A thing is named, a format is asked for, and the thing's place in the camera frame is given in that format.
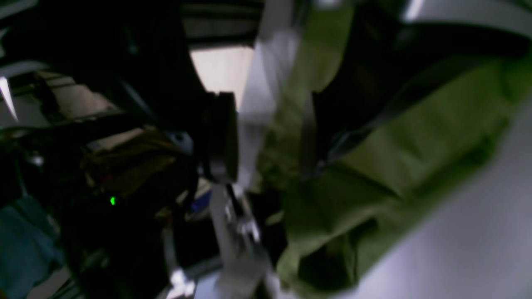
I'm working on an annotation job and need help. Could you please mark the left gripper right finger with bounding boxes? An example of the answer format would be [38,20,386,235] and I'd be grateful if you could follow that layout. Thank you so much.
[301,0,531,179]

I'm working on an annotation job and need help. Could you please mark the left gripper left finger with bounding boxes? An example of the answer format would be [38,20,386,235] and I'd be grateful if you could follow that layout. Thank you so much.
[1,0,238,184]

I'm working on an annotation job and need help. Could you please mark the green T-shirt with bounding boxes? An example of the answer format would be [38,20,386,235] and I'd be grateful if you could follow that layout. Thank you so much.
[252,3,531,298]

